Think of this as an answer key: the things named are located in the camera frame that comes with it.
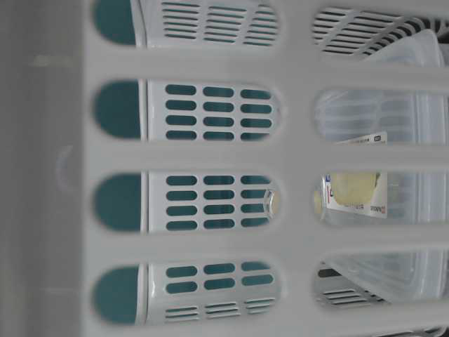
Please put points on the white plastic shopping basket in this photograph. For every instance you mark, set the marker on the white plastic shopping basket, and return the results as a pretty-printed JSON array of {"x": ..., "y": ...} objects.
[{"x": 53, "y": 155}]

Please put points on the packaged cellophane tape roll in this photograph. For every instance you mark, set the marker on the packaged cellophane tape roll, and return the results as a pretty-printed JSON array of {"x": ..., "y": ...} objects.
[{"x": 362, "y": 193}]

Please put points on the clear plastic food container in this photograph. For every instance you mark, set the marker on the clear plastic food container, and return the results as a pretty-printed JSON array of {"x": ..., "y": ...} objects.
[{"x": 363, "y": 116}]

